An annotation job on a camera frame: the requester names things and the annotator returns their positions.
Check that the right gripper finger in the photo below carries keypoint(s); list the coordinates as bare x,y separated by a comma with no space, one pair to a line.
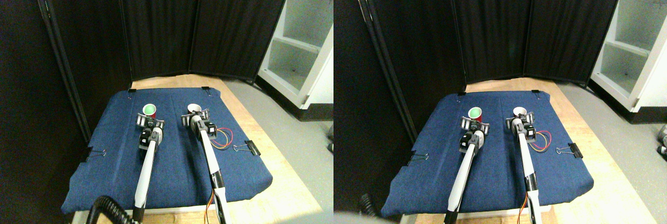
511,124
530,118
205,114
186,120

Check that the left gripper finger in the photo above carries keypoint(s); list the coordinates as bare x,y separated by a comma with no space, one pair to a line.
484,128
466,126
142,120
159,124

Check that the red cup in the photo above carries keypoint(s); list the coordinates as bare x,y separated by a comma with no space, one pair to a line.
194,108
154,115
479,120
519,111

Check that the green ball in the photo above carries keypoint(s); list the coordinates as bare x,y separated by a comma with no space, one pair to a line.
474,112
150,109

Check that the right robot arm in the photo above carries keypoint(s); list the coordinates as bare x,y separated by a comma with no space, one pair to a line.
210,156
527,161

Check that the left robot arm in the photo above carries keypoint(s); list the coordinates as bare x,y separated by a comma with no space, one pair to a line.
464,177
147,172

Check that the dark blue cloth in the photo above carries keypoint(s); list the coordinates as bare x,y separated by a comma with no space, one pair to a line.
497,166
180,156

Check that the black curtain stand pole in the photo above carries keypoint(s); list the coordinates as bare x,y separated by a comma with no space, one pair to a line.
61,57
385,57

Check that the white shelf unit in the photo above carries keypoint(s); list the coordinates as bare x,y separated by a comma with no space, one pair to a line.
323,78
657,78

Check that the grey device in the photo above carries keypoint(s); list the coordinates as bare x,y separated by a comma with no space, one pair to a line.
663,140
331,146

